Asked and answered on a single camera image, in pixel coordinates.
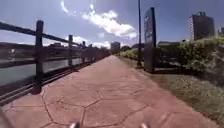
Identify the distant building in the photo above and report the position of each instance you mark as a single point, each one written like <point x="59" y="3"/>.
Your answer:
<point x="115" y="46"/>

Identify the red stone-pattern path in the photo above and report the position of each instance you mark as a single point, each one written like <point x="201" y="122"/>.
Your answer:
<point x="110" y="93"/>

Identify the tall thin pole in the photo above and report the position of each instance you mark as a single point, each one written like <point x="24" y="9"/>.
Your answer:
<point x="139" y="33"/>

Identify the dark tall sign board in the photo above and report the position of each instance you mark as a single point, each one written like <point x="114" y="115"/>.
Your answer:
<point x="149" y="40"/>

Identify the robot's own part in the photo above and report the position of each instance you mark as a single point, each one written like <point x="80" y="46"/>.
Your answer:
<point x="74" y="125"/>
<point x="144" y="125"/>

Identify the dark wooden railing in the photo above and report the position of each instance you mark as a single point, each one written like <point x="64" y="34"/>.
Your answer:
<point x="39" y="56"/>

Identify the green hedge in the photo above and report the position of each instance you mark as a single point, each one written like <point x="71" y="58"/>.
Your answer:
<point x="196" y="53"/>

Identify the grass strip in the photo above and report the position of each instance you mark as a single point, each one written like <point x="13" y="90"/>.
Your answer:
<point x="196" y="91"/>

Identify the river water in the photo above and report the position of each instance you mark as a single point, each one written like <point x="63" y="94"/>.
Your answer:
<point x="20" y="71"/>

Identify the far river bank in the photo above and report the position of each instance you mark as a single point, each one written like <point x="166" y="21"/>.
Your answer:
<point x="16" y="51"/>

